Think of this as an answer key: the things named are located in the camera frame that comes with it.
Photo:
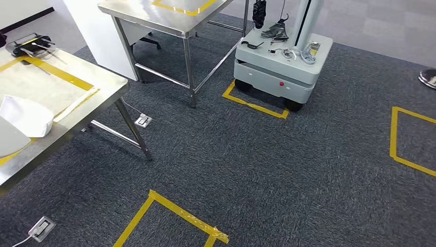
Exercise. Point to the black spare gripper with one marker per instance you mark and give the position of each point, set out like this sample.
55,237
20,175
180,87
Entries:
259,13

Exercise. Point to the white plastic shell part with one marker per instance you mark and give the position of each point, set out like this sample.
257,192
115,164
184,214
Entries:
27,116
12,139

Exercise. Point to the black bag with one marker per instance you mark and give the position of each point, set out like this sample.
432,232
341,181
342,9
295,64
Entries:
2,40

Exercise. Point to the black router with antennas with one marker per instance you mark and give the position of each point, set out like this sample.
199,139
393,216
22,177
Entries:
32,46

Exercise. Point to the grey spare robot hand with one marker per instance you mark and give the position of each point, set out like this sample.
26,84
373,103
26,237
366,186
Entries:
274,32

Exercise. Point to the steel table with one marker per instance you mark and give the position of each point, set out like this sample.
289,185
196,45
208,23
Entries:
153,17

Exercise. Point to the dark round base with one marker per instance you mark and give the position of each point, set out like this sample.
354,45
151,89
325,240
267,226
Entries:
428,79

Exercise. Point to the black office chair base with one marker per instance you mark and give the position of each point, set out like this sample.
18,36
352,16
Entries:
150,41

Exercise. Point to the metal floor socket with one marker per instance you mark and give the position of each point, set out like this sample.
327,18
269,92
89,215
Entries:
41,228
143,120

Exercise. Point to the steel workbench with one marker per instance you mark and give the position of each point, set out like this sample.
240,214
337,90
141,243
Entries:
102,81

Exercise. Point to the yellow floor tape square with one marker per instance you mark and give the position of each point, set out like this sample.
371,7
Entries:
394,136
282,114
185,214

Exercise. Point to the black curved clip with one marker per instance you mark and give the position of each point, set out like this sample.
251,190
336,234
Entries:
250,45

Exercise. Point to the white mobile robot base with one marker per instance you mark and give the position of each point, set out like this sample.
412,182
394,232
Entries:
272,78

